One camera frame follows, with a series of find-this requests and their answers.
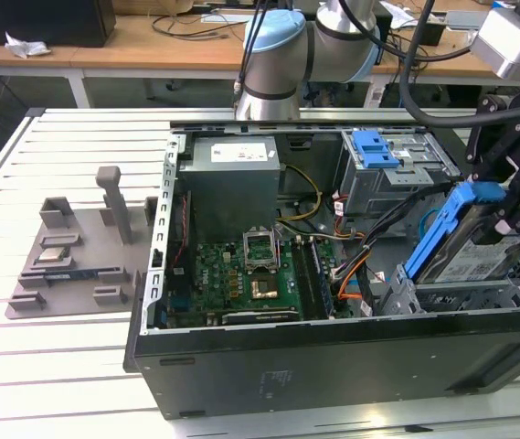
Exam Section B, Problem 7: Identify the grey power supply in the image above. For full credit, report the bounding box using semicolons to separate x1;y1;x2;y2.
176;136;283;243

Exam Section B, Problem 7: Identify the metal socket cover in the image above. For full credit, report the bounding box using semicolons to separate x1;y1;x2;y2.
241;227;280;275

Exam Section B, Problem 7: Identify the long wooden desk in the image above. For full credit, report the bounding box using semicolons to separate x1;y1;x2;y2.
0;12;407;111

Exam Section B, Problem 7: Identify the black cable bundle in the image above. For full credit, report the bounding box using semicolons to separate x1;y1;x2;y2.
331;179;458;281

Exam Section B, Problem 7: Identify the black RAM slot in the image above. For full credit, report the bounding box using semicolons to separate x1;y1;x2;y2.
291;237;312;321
301;237;324;321

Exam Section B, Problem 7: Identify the small black box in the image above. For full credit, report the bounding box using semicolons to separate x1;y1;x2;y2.
422;19;447;47

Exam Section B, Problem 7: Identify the silver CPU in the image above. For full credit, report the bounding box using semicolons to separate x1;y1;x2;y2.
37;248;70;266

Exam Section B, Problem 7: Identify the black graphics card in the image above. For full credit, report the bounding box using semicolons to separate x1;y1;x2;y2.
219;307;302;327

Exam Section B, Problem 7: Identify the blue wire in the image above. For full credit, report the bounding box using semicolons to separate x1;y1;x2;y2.
418;207;451;243

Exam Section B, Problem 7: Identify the large black box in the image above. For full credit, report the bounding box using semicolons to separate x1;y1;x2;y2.
0;0;117;48

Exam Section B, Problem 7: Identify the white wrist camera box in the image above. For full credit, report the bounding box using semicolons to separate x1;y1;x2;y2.
472;7;520;82

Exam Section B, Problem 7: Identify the silver disk bay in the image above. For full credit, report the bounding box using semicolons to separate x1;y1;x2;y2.
375;263;520;317

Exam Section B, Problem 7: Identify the multicolour wire bundle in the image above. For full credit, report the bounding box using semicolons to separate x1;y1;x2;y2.
331;190;366;244

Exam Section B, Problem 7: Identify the blue plastic drive carrier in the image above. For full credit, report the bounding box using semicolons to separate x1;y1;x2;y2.
351;130;400;170

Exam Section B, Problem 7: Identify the yellow wire bundle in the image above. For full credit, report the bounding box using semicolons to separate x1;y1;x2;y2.
276;163;324;224

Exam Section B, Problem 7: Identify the silver drive cage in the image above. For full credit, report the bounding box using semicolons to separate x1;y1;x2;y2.
335;129;462;230

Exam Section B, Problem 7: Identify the cluttered wooden desk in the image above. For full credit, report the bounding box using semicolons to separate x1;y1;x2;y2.
372;8;520;88

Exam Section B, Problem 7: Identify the grey flat box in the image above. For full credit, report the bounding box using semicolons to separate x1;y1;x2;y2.
445;9;490;29

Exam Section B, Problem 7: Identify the crumpled white paper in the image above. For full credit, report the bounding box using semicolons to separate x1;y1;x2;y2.
3;30;54;60

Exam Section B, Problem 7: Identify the orange wire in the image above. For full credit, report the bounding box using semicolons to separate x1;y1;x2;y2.
335;260;371;302

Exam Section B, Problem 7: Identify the hard disk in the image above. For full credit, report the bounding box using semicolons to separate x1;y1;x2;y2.
404;180;520;285

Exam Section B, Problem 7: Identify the grey parts rack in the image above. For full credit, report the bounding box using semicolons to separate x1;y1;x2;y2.
4;165;160;321

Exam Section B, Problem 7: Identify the CPU socket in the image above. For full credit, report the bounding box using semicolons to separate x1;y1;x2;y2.
248;273;284;304

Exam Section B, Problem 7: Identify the green motherboard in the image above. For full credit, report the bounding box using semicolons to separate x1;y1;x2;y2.
167;238;305;327

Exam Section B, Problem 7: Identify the black open PC case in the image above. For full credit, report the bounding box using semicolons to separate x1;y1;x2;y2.
123;107;520;421

